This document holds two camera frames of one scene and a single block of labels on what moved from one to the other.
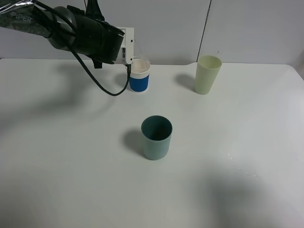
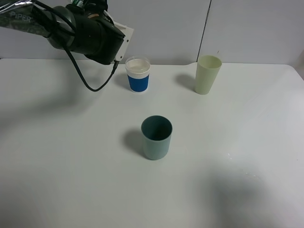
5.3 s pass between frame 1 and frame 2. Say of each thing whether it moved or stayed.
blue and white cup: stayed
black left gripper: stayed
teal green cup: stayed
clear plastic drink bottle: moved
